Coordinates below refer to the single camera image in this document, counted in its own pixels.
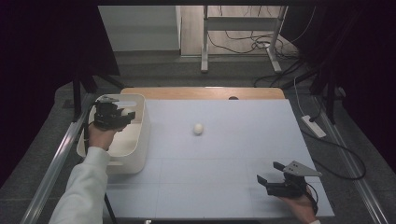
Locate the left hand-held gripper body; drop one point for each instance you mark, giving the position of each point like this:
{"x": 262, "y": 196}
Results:
{"x": 107, "y": 116}

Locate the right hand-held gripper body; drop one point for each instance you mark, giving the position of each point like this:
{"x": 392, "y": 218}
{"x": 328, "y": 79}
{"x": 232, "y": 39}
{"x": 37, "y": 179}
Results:
{"x": 289, "y": 186}

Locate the white plastic bin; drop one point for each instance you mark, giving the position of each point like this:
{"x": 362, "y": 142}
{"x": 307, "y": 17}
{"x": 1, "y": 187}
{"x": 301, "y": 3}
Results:
{"x": 137, "y": 143}

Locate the person's left hand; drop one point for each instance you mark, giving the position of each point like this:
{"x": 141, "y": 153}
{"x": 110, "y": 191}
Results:
{"x": 101, "y": 137}

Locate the person's right hand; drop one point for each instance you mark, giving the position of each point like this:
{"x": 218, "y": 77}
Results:
{"x": 300, "y": 205}

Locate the black metal stand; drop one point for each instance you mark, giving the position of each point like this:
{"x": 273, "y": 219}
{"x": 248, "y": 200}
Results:
{"x": 77, "y": 99}
{"x": 330, "y": 99}

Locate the white foam board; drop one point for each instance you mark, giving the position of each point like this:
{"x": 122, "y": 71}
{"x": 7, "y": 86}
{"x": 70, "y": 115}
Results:
{"x": 230, "y": 155}

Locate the white power strip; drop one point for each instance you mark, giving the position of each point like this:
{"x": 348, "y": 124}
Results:
{"x": 313, "y": 126}

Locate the white cabinet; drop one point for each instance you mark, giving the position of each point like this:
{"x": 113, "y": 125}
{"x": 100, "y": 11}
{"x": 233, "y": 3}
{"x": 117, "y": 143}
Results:
{"x": 140, "y": 28}

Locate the black table grommet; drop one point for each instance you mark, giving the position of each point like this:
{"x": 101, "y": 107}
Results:
{"x": 233, "y": 98}

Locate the metal floor rail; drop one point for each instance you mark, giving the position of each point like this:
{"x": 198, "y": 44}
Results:
{"x": 351, "y": 168}
{"x": 53, "y": 171}

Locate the white metal desk frame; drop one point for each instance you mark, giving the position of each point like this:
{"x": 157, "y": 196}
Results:
{"x": 239, "y": 23}

